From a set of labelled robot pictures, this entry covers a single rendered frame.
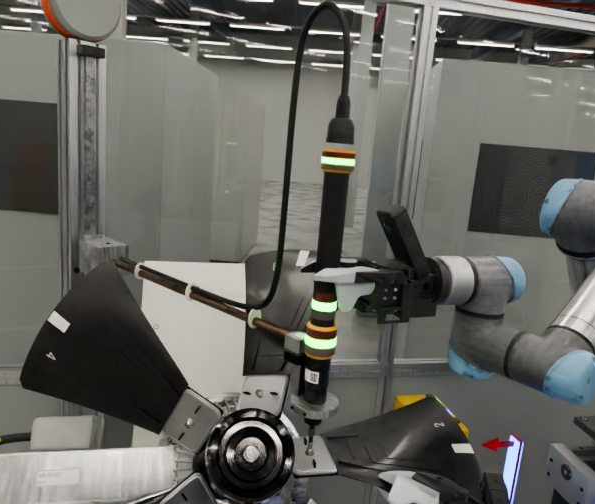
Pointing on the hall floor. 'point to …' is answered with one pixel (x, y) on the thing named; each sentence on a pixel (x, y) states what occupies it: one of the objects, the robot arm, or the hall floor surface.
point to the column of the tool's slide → (67, 150)
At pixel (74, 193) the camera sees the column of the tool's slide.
